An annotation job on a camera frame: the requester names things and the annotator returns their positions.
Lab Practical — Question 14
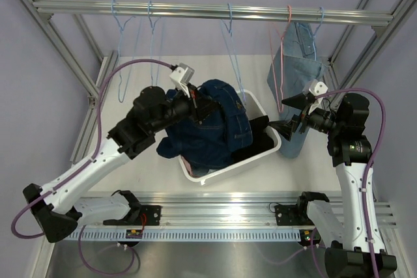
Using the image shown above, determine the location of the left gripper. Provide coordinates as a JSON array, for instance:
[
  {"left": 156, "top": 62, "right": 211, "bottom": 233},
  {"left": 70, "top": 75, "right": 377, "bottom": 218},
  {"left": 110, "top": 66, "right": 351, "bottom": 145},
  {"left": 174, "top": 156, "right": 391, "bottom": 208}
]
[{"left": 150, "top": 83, "right": 221, "bottom": 134}]

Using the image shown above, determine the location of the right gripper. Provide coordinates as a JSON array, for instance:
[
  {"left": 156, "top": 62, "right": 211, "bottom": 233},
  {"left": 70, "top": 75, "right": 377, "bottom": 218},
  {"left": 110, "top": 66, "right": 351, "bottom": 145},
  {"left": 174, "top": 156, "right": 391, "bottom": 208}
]
[{"left": 269, "top": 92, "right": 344, "bottom": 141}]

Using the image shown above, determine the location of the dark blue denim skirt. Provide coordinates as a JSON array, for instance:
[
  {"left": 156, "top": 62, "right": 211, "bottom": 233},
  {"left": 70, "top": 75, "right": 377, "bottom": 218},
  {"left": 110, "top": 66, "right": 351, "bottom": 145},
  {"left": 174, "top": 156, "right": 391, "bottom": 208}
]
[{"left": 156, "top": 79, "right": 253, "bottom": 177}]

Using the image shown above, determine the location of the black skirt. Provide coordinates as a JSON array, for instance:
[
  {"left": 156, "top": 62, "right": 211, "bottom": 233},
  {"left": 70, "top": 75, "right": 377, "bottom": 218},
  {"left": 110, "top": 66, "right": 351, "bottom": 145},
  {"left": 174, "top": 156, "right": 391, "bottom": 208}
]
[{"left": 231, "top": 115, "right": 274, "bottom": 163}]

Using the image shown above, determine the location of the pink skirt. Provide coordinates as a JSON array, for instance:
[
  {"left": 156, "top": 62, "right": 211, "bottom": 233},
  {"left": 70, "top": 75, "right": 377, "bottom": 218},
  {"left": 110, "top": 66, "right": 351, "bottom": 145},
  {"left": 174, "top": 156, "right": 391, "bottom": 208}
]
[{"left": 181, "top": 157, "right": 201, "bottom": 178}]

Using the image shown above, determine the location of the blue hanger of light denim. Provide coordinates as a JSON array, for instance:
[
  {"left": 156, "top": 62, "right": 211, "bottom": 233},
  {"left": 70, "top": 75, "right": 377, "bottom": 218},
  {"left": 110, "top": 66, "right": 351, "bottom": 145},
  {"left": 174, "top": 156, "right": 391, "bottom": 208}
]
[{"left": 220, "top": 3, "right": 246, "bottom": 104}]

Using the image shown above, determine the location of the pink wire hanger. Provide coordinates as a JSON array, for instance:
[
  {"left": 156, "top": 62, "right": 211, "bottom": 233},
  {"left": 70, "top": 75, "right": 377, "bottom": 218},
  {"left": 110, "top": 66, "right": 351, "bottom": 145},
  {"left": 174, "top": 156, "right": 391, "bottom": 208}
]
[{"left": 268, "top": 5, "right": 292, "bottom": 113}]

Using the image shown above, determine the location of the blue hanger of dark denim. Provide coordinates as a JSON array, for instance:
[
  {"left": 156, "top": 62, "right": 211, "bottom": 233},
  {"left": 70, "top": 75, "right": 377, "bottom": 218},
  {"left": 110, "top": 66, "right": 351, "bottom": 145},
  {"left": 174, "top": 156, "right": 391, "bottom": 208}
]
[{"left": 147, "top": 0, "right": 165, "bottom": 86}]

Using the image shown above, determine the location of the light blue wire hanger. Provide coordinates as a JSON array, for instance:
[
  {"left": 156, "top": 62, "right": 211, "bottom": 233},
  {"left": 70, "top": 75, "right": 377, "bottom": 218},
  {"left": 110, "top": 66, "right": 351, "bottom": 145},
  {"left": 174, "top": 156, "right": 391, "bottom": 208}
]
[{"left": 111, "top": 0, "right": 143, "bottom": 104}]

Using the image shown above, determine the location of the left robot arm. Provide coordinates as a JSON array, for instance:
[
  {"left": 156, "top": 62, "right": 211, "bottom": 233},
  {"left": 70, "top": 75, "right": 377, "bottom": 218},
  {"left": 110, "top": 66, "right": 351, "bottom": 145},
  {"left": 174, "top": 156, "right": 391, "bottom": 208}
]
[{"left": 23, "top": 85, "right": 220, "bottom": 243}]

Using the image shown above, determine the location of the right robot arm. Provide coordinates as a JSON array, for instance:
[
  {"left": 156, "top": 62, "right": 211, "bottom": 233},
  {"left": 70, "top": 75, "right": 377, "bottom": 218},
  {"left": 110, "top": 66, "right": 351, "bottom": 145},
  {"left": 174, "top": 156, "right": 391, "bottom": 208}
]
[{"left": 269, "top": 93, "right": 397, "bottom": 277}]

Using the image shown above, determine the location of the blue hanger far right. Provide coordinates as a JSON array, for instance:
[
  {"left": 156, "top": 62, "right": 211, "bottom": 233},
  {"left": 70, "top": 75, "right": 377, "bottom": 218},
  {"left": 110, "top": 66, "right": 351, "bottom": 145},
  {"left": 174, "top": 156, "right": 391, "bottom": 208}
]
[{"left": 295, "top": 6, "right": 326, "bottom": 64}]

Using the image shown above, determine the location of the white plastic basket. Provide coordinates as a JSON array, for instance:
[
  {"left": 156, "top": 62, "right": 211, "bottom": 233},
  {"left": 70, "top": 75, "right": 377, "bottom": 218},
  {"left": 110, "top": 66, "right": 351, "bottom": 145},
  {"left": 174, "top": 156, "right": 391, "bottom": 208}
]
[{"left": 177, "top": 89, "right": 281, "bottom": 186}]

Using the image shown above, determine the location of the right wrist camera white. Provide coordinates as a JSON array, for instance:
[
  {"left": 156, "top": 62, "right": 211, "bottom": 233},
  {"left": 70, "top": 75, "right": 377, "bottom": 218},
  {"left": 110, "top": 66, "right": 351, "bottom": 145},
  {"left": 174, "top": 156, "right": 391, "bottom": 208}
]
[{"left": 303, "top": 79, "right": 328, "bottom": 115}]

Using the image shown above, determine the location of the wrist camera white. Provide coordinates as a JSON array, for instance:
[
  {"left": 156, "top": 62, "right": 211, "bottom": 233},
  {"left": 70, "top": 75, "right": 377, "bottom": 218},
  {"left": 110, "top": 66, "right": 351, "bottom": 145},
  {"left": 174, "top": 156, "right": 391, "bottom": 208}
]
[
  {"left": 303, "top": 79, "right": 328, "bottom": 115},
  {"left": 169, "top": 63, "right": 195, "bottom": 98}
]

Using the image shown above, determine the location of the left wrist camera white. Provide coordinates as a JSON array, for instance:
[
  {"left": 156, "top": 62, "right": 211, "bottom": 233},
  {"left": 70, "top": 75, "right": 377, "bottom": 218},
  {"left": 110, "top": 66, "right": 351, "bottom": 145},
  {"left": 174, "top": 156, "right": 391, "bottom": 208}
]
[{"left": 169, "top": 63, "right": 195, "bottom": 98}]

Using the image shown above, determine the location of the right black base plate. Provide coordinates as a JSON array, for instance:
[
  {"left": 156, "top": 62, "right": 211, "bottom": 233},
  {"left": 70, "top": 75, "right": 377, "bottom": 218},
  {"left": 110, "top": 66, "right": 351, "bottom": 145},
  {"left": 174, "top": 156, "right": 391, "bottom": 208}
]
[{"left": 274, "top": 204, "right": 313, "bottom": 226}]

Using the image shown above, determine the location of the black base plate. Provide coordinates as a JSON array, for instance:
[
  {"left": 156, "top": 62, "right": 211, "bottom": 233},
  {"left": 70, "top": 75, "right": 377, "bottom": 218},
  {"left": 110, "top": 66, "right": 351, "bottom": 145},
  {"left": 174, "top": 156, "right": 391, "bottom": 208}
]
[
  {"left": 102, "top": 204, "right": 162, "bottom": 229},
  {"left": 274, "top": 204, "right": 313, "bottom": 226}
]

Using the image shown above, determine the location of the front aluminium rail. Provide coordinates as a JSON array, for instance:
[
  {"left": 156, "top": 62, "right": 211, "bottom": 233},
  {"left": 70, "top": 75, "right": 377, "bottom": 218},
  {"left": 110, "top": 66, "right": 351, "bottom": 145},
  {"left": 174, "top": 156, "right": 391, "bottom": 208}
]
[{"left": 44, "top": 191, "right": 398, "bottom": 229}]

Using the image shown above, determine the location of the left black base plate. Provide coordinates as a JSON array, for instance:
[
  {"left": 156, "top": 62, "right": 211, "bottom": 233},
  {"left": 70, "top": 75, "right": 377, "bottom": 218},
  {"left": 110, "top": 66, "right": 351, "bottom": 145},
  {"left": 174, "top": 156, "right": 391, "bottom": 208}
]
[{"left": 102, "top": 204, "right": 162, "bottom": 229}]

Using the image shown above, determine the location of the right aluminium frame post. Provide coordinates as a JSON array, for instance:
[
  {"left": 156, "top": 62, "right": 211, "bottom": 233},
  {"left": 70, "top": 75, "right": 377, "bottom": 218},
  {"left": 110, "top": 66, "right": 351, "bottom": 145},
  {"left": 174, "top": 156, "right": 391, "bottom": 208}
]
[{"left": 326, "top": 0, "right": 416, "bottom": 90}]

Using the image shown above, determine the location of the aluminium frame post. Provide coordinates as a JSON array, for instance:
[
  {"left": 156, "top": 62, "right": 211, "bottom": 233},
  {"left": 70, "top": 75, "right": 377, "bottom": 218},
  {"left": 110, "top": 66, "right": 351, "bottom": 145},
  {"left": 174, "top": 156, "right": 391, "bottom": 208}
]
[
  {"left": 18, "top": 0, "right": 104, "bottom": 107},
  {"left": 326, "top": 0, "right": 416, "bottom": 90}
]

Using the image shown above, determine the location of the slotted cable duct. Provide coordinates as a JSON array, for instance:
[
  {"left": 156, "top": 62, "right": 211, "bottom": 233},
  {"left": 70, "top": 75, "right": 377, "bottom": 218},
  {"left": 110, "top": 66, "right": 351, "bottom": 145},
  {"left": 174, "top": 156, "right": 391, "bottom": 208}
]
[{"left": 66, "top": 228, "right": 301, "bottom": 242}]

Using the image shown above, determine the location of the aluminium hanging rail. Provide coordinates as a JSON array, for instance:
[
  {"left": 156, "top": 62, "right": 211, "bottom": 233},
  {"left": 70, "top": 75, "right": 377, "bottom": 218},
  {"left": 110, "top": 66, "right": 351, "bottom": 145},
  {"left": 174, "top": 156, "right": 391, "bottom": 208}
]
[{"left": 32, "top": 0, "right": 392, "bottom": 27}]

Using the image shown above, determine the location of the left aluminium frame post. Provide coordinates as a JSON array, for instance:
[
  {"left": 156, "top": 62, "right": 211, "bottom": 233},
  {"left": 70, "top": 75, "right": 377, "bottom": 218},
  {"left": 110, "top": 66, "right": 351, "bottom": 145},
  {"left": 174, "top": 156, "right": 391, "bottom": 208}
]
[{"left": 18, "top": 0, "right": 104, "bottom": 107}]

